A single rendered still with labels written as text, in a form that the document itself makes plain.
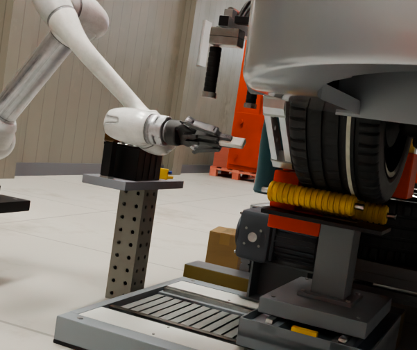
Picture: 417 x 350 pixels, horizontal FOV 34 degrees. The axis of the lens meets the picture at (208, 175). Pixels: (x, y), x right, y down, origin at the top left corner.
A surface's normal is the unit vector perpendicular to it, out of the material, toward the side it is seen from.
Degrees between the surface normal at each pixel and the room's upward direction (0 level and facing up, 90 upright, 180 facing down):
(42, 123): 90
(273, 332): 90
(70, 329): 90
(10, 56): 90
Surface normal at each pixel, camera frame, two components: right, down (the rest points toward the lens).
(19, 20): 0.92, 0.16
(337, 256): -0.41, 0.00
